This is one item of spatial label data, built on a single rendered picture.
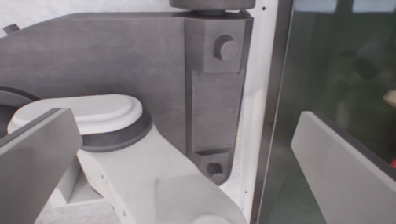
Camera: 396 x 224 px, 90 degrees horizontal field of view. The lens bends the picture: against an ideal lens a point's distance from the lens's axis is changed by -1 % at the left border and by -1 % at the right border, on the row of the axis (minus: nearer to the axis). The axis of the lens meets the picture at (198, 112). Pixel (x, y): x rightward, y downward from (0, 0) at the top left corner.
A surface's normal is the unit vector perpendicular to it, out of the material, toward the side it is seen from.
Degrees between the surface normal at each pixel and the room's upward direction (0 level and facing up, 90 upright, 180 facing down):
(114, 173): 90
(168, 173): 90
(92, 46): 0
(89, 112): 90
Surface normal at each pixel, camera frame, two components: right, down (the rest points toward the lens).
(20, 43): 0.19, 0.51
